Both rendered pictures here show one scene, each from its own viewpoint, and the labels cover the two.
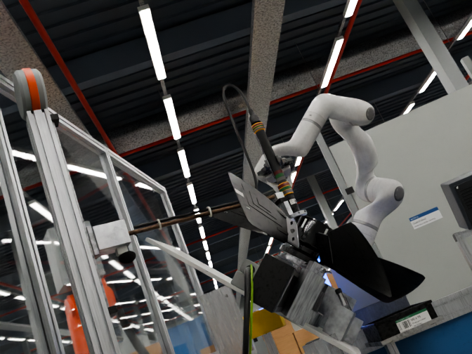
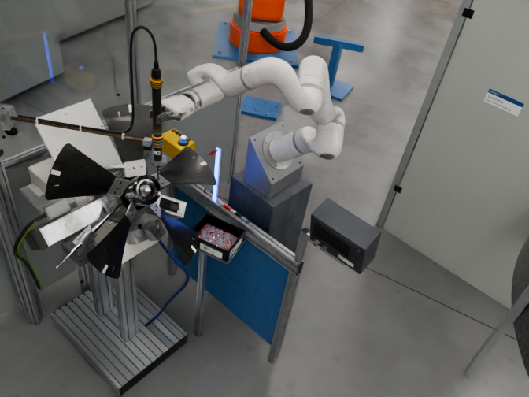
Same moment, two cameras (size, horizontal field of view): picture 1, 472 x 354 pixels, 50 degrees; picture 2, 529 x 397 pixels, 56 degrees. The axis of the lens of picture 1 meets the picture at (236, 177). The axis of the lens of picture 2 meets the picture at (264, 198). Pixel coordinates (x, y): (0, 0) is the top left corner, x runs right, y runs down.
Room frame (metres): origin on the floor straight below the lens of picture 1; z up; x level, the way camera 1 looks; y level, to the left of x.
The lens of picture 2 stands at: (0.56, -1.30, 2.55)
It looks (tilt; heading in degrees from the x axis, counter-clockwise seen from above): 41 degrees down; 30
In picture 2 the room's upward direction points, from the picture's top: 10 degrees clockwise
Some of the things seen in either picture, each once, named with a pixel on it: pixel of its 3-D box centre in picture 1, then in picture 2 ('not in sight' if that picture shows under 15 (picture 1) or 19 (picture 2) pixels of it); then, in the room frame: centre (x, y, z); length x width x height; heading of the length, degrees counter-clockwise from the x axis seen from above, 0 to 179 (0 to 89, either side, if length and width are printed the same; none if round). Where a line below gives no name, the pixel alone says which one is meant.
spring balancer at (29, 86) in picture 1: (30, 95); not in sight; (1.31, 0.48, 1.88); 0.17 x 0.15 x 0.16; 175
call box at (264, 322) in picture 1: (263, 323); (177, 146); (2.06, 0.12, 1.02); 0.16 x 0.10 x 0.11; 85
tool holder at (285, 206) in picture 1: (289, 204); (155, 150); (1.67, -0.13, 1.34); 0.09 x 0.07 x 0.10; 120
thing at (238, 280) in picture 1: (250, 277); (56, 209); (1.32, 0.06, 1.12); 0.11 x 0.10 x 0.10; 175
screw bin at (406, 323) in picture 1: (398, 323); (216, 236); (1.85, -0.33, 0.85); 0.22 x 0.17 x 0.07; 100
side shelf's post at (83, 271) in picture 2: not in sight; (78, 246); (1.60, 0.42, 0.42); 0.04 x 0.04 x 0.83; 85
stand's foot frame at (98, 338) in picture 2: not in sight; (119, 328); (1.56, 0.07, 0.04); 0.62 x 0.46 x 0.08; 85
